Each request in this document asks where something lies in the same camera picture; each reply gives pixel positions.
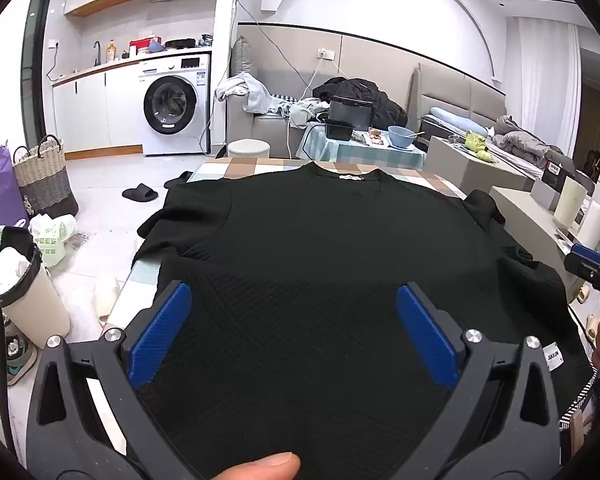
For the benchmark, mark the red box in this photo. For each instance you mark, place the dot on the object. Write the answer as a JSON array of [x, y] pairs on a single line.
[[139, 47]]

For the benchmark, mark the yellow bottle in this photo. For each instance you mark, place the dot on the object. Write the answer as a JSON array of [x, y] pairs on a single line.
[[111, 52]]

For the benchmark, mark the white trash bin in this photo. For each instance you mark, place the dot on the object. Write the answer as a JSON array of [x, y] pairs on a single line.
[[30, 305]]

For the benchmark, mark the light blue pillow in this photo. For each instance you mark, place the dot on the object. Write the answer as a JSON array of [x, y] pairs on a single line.
[[457, 121]]

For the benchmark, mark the beige upholstered sofa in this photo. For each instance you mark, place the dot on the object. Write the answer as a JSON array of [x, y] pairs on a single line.
[[370, 60]]

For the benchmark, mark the snack wrappers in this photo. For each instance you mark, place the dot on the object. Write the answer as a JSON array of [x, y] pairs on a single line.
[[372, 137]]

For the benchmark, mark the black monitor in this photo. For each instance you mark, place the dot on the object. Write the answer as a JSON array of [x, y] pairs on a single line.
[[350, 115]]

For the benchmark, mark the white green plastic bag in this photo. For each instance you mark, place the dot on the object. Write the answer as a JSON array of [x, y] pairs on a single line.
[[52, 240]]

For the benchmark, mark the black slipper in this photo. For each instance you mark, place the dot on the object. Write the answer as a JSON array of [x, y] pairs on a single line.
[[140, 193], [177, 180]]

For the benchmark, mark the black knit sweater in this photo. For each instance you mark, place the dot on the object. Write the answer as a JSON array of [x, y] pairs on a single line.
[[305, 240]]

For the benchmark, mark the white wall outlet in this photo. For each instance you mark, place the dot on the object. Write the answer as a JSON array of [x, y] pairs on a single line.
[[325, 53]]

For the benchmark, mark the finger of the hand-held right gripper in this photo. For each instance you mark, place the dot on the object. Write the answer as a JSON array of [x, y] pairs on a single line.
[[587, 260]]

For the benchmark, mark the grey box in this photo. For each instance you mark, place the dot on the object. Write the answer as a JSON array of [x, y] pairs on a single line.
[[545, 195]]

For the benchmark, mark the black cardboard box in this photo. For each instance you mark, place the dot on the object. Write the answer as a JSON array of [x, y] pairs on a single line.
[[559, 172]]

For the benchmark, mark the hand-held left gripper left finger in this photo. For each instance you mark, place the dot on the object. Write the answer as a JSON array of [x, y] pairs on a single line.
[[162, 335]]

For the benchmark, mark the brown curtain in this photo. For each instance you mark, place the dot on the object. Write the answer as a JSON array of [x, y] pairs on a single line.
[[595, 110]]

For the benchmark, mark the light blue bowl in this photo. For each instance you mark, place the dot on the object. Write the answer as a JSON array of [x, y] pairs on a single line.
[[402, 137]]

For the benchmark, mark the black white striped cloth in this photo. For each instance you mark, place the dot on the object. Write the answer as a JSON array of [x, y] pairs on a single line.
[[576, 405]]

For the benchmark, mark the white washing machine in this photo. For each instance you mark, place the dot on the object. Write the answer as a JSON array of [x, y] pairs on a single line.
[[192, 132]]

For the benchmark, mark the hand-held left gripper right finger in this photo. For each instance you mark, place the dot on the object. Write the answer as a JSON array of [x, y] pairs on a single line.
[[427, 335]]

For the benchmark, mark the black pan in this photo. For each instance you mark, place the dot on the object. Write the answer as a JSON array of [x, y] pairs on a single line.
[[180, 42]]

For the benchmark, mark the grey cushion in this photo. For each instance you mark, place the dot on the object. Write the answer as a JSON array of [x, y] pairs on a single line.
[[242, 57]]

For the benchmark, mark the cream plastic canister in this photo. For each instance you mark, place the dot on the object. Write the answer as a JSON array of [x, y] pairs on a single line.
[[570, 202]]

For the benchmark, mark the grey blanket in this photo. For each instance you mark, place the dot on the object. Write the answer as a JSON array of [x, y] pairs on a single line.
[[525, 140]]

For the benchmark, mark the checked tablecloth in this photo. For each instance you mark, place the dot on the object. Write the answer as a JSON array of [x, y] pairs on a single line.
[[260, 167]]

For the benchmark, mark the black plastic container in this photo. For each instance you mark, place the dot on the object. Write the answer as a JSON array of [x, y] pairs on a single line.
[[339, 131]]

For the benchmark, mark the white curtain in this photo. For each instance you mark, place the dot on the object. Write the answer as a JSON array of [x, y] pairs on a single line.
[[545, 85]]

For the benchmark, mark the small table teal cloth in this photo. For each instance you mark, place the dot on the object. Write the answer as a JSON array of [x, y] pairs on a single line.
[[330, 152]]

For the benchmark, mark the black jacket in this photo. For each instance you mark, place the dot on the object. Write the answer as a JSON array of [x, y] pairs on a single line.
[[382, 102]]

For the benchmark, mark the woven laundry basket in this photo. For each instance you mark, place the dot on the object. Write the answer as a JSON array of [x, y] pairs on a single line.
[[45, 180]]

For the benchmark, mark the black kitchen faucet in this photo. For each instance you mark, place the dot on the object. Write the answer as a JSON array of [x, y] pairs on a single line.
[[97, 52]]

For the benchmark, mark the green toy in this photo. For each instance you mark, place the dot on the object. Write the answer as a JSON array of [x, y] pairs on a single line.
[[477, 142]]

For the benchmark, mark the beige ottoman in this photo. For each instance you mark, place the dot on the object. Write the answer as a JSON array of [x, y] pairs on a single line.
[[455, 165], [520, 210]]

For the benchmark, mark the person's left hand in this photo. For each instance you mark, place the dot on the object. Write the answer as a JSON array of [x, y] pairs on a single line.
[[260, 467]]

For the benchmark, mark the dark glass door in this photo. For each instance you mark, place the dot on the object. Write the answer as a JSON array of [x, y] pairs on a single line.
[[35, 60]]

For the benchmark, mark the white base cabinets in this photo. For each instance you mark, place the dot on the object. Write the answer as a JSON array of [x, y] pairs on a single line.
[[90, 110]]

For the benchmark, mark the blue plastic basin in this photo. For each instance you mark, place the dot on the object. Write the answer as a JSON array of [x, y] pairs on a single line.
[[156, 46]]

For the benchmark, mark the grey green sneakers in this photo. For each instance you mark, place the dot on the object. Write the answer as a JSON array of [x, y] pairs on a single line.
[[17, 357]]

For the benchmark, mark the grey clothes pile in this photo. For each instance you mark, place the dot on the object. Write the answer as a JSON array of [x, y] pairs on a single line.
[[255, 92]]

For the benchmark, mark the white round stool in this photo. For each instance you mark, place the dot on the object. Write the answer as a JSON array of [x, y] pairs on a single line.
[[248, 149]]

